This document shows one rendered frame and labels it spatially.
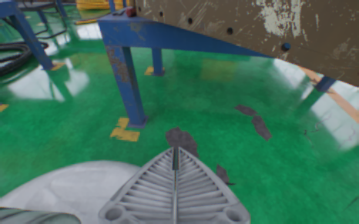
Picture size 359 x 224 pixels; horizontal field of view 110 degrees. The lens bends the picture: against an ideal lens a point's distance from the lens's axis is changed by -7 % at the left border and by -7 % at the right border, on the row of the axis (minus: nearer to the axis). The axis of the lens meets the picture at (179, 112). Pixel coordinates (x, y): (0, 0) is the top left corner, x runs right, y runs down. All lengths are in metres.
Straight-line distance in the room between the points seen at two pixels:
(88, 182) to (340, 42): 0.57
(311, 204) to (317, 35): 0.86
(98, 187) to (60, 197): 0.14
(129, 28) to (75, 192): 0.57
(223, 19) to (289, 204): 0.86
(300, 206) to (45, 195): 1.02
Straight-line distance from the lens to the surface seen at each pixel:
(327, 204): 1.08
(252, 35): 0.30
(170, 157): 0.16
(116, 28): 0.66
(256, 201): 0.87
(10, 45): 3.27
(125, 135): 0.97
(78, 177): 0.50
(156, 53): 1.39
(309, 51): 0.28
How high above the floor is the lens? 0.75
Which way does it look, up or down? 45 degrees down
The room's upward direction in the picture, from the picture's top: 2 degrees clockwise
